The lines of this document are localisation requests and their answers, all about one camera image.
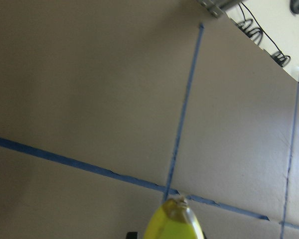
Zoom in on grey aluminium bracket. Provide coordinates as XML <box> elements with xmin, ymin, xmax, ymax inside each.
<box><xmin>197</xmin><ymin>0</ymin><xmax>243</xmax><ymax>18</ymax></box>

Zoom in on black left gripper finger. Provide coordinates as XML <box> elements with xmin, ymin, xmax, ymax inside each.
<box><xmin>126</xmin><ymin>232</ymin><xmax>138</xmax><ymax>239</ymax></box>

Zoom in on black power strip cables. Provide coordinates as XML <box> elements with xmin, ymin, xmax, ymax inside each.
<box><xmin>233</xmin><ymin>1</ymin><xmax>292</xmax><ymax>67</ymax></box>

